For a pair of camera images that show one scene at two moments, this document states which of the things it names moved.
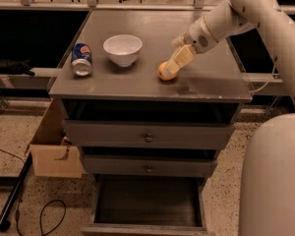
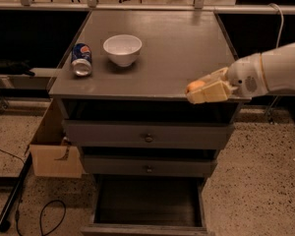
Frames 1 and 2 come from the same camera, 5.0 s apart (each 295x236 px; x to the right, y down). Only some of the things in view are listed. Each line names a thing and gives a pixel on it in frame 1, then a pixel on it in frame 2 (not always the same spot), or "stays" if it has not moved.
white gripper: (197, 34) to (246, 74)
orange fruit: (164, 73) to (194, 86)
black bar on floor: (3, 220) stays
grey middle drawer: (149, 165) stays
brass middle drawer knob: (148, 170) stays
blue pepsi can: (82, 60) stays
